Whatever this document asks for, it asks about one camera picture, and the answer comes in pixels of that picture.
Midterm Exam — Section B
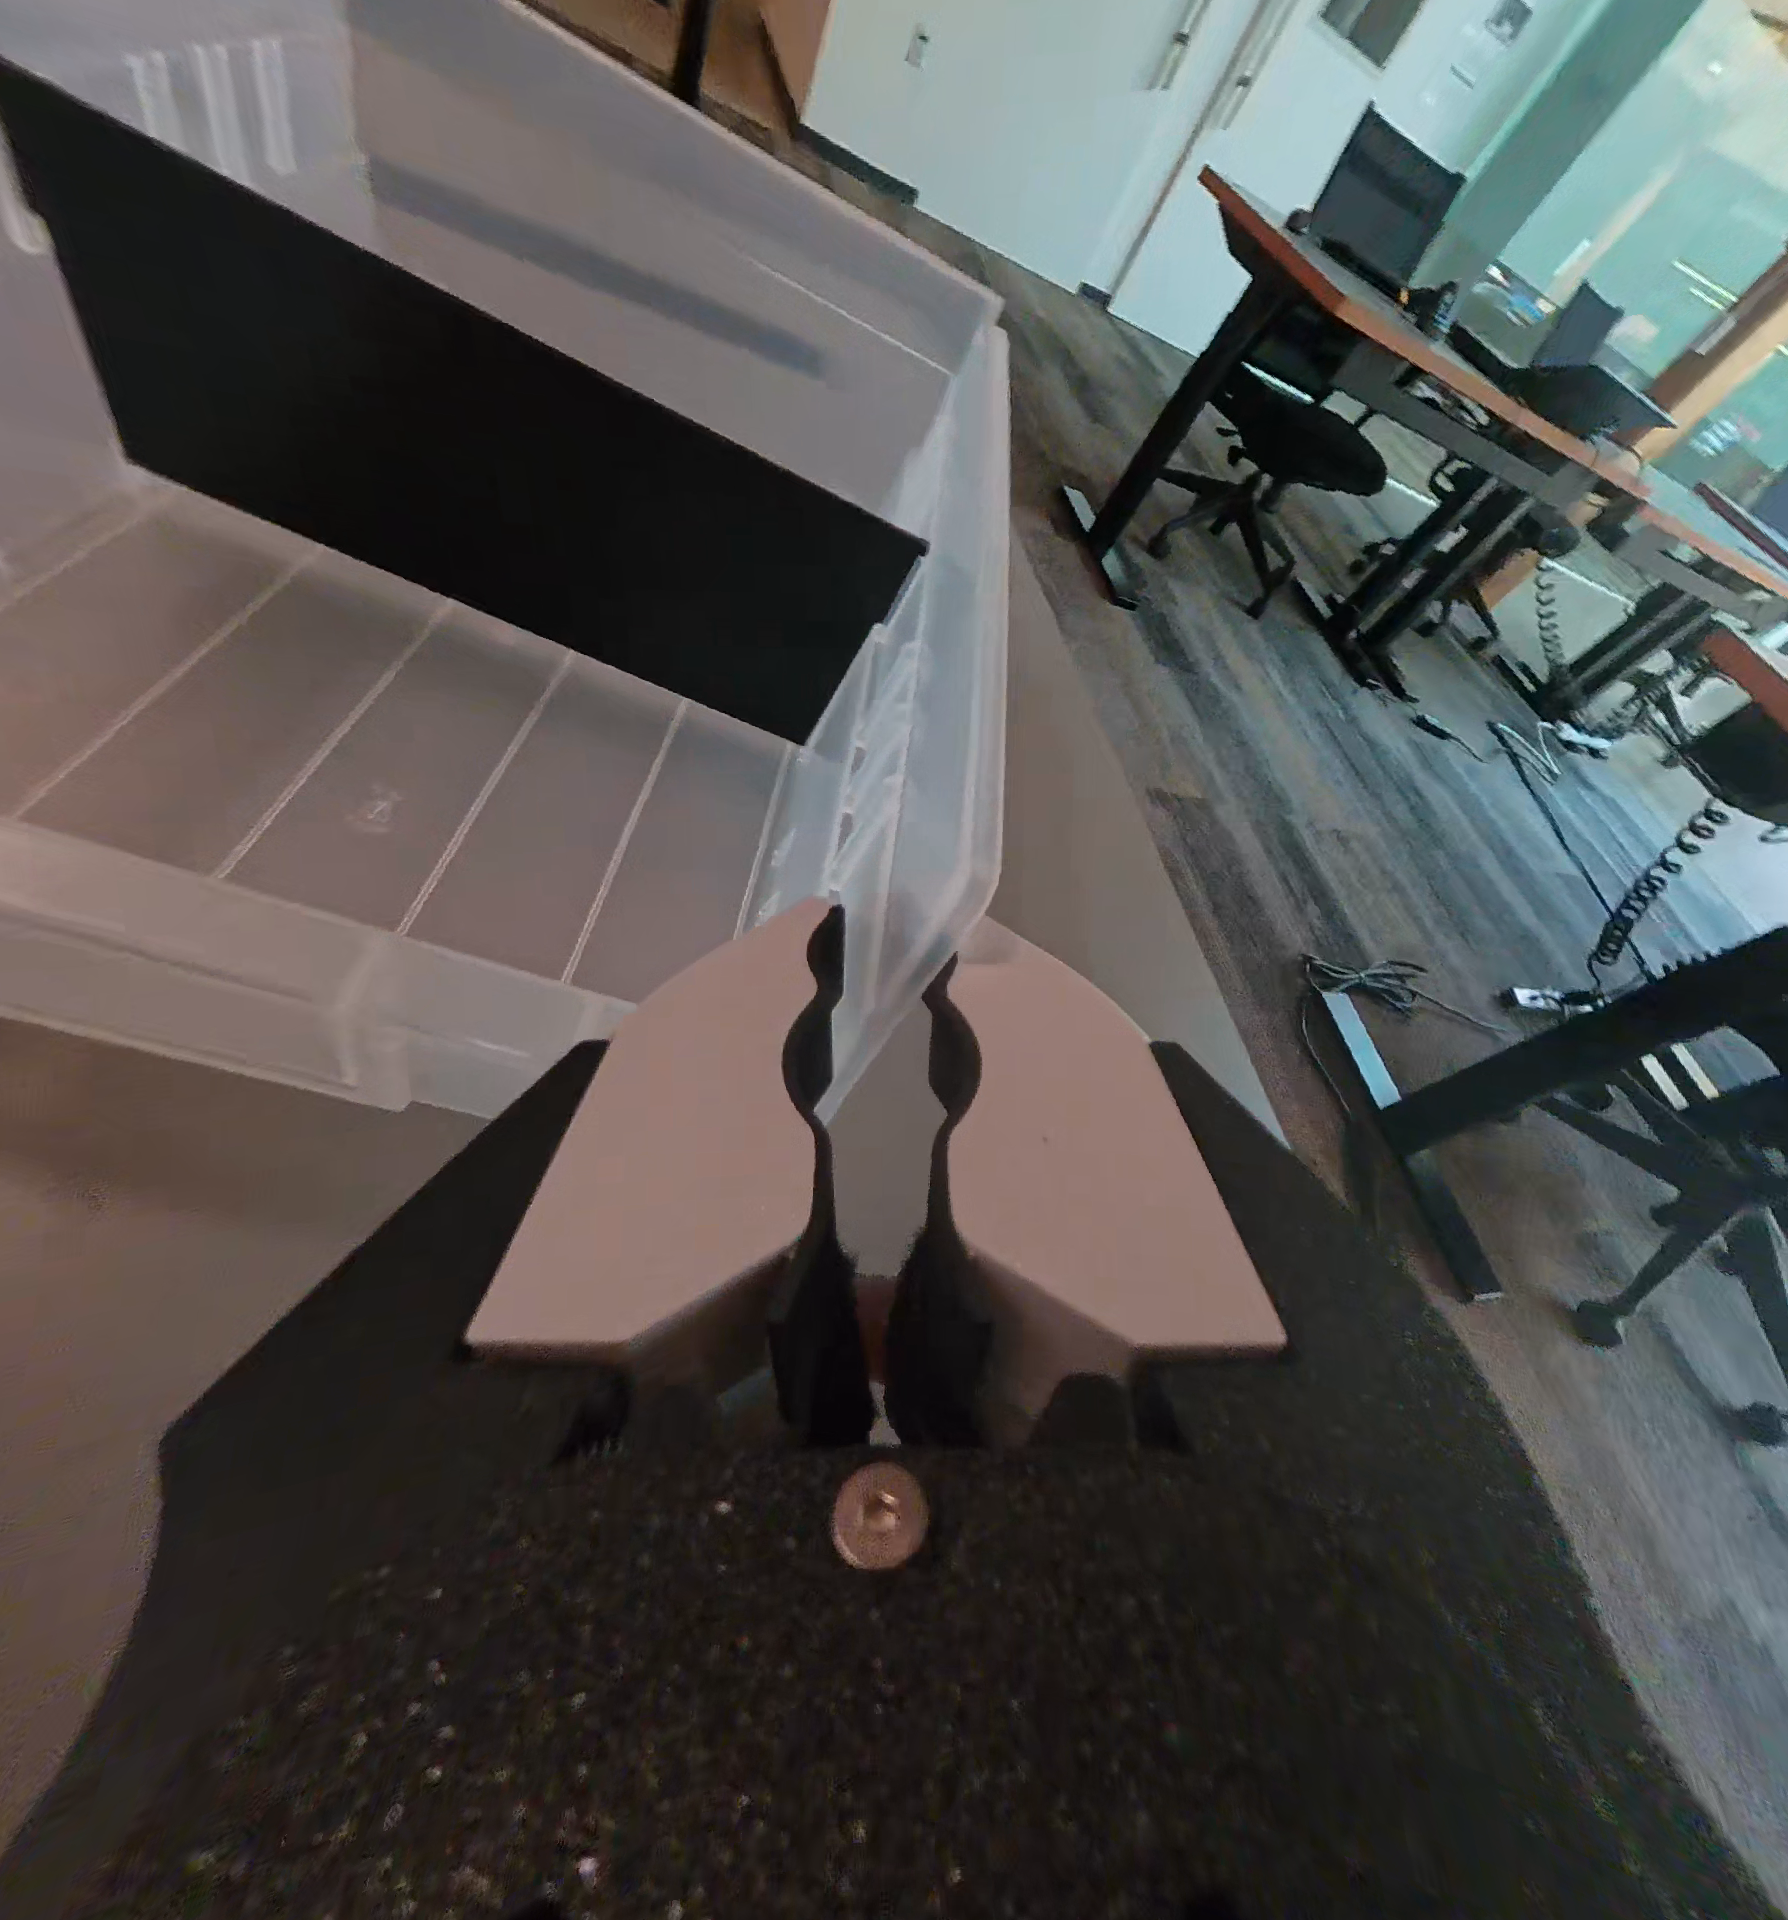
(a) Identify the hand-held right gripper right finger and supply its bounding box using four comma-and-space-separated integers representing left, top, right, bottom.
912, 917, 1289, 1366

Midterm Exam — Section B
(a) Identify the black tray divider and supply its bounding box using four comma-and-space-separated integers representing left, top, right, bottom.
0, 43, 934, 747

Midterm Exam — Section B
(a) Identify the black laptop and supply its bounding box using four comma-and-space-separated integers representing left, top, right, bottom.
1525, 281, 1674, 435
1307, 102, 1468, 287

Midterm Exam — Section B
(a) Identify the black floor cable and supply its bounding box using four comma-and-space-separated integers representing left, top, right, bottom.
1300, 951, 1510, 1038

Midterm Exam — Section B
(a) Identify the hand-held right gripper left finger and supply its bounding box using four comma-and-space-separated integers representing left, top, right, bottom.
462, 903, 867, 1372

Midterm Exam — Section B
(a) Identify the black coiled cable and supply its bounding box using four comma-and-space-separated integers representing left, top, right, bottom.
1588, 799, 1737, 974

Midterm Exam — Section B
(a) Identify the clear plastic tray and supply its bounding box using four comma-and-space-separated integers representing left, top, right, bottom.
0, 0, 1015, 1120

